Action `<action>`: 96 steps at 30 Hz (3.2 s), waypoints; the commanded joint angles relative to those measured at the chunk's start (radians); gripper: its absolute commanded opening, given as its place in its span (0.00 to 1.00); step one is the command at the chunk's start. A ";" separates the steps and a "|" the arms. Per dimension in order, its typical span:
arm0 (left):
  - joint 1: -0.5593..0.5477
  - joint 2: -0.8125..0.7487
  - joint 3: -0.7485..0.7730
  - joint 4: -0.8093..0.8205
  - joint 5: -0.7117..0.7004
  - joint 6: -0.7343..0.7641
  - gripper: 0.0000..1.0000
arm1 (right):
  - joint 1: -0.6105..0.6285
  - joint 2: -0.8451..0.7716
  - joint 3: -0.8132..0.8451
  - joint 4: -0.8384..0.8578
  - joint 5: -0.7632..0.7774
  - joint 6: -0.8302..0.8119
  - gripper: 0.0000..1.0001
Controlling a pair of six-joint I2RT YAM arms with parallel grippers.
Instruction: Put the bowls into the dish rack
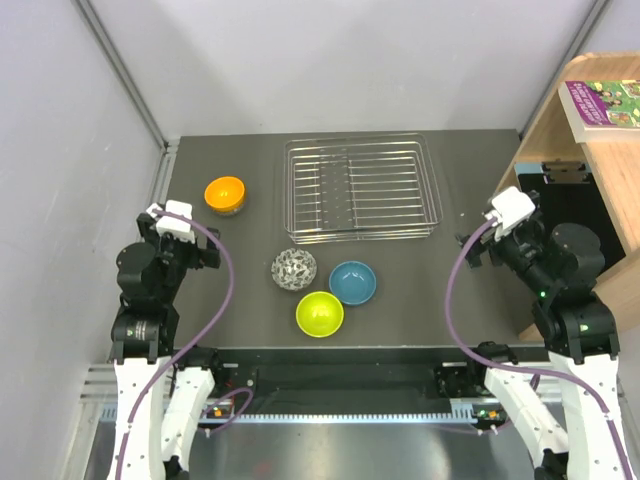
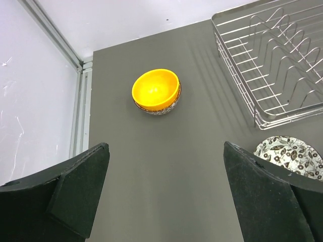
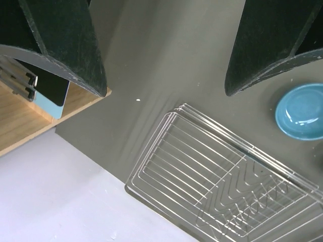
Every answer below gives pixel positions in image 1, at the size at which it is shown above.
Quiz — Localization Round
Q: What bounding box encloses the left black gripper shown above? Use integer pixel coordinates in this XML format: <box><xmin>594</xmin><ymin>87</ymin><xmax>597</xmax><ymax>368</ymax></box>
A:
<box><xmin>139</xmin><ymin>212</ymin><xmax>219</xmax><ymax>302</ymax></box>

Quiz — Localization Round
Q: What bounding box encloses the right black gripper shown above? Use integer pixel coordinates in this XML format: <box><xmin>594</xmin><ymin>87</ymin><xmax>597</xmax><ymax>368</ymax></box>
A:
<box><xmin>455</xmin><ymin>214</ymin><xmax>556</xmax><ymax>293</ymax></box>

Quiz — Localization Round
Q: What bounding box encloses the orange bowl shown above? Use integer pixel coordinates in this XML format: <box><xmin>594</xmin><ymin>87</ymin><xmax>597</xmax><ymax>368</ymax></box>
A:
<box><xmin>204</xmin><ymin>176</ymin><xmax>246</xmax><ymax>207</ymax></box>

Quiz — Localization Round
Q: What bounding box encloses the red floral patterned bowl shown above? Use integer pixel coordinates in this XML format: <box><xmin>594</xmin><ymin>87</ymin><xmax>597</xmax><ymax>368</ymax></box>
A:
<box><xmin>210</xmin><ymin>200</ymin><xmax>245</xmax><ymax>217</ymax></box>

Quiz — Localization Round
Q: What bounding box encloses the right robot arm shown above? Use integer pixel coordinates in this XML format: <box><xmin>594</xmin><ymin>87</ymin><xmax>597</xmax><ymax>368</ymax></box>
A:
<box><xmin>444</xmin><ymin>187</ymin><xmax>636</xmax><ymax>479</ymax></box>

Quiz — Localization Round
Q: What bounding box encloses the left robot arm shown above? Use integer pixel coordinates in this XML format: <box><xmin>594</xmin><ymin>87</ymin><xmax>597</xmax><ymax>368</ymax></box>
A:
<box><xmin>108</xmin><ymin>206</ymin><xmax>227</xmax><ymax>479</ymax></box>

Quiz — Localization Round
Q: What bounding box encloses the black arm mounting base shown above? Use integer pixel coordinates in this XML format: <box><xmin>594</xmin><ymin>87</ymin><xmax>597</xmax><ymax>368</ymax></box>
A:
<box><xmin>169</xmin><ymin>349</ymin><xmax>526</xmax><ymax>406</ymax></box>

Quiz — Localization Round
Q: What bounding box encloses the black clipboard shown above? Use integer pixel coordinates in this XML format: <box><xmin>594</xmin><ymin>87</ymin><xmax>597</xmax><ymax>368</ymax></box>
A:
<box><xmin>515</xmin><ymin>161</ymin><xmax>625</xmax><ymax>288</ymax></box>

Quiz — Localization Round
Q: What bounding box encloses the black white leaf bowl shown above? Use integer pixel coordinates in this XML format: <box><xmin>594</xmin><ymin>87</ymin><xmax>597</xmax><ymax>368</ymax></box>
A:
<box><xmin>271</xmin><ymin>248</ymin><xmax>317</xmax><ymax>292</ymax></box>

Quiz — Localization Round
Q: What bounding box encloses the blue ceramic bowl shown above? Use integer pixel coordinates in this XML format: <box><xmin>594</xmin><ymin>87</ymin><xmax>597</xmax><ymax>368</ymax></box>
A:
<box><xmin>329</xmin><ymin>261</ymin><xmax>377</xmax><ymax>306</ymax></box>

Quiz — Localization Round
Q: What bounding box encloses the lime green bowl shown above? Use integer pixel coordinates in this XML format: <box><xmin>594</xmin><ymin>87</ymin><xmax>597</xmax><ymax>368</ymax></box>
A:
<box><xmin>295</xmin><ymin>291</ymin><xmax>345</xmax><ymax>338</ymax></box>

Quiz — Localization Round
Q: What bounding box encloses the wooden shelf unit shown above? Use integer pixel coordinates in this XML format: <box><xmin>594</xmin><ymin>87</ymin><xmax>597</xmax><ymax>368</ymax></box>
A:
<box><xmin>497</xmin><ymin>52</ymin><xmax>639</xmax><ymax>331</ymax></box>

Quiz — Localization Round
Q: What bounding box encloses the purple green book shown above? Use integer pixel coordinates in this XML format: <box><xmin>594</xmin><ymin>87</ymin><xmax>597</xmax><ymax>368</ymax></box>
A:
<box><xmin>558</xmin><ymin>79</ymin><xmax>639</xmax><ymax>144</ymax></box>

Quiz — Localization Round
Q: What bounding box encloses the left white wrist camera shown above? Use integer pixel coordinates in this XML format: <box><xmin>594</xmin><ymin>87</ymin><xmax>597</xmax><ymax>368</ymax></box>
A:
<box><xmin>146</xmin><ymin>200</ymin><xmax>196</xmax><ymax>243</ymax></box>

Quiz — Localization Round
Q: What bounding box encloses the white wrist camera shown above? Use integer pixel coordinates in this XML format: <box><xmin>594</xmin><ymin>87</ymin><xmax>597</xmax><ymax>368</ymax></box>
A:
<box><xmin>146</xmin><ymin>200</ymin><xmax>196</xmax><ymax>243</ymax></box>
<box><xmin>484</xmin><ymin>186</ymin><xmax>536</xmax><ymax>242</ymax></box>

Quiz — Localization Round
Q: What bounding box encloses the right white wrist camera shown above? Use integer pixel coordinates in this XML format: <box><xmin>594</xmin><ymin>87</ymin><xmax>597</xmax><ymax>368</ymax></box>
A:
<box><xmin>484</xmin><ymin>186</ymin><xmax>536</xmax><ymax>242</ymax></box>

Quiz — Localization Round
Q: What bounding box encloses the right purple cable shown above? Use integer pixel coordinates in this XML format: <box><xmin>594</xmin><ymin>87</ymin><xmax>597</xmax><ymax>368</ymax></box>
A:
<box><xmin>444</xmin><ymin>219</ymin><xmax>636</xmax><ymax>480</ymax></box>

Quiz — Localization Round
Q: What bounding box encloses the purple cable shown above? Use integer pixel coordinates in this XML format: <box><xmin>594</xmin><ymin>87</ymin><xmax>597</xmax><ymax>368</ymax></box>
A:
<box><xmin>444</xmin><ymin>219</ymin><xmax>636</xmax><ymax>480</ymax></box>
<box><xmin>107</xmin><ymin>209</ymin><xmax>254</xmax><ymax>480</ymax></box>

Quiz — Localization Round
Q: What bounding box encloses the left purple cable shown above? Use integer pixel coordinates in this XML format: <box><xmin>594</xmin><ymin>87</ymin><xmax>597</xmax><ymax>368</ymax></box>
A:
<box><xmin>107</xmin><ymin>209</ymin><xmax>254</xmax><ymax>480</ymax></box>

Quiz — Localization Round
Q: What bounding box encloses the metal wire dish rack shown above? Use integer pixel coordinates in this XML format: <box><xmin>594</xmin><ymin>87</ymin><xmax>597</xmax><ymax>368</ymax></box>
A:
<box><xmin>283</xmin><ymin>133</ymin><xmax>443</xmax><ymax>245</ymax></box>

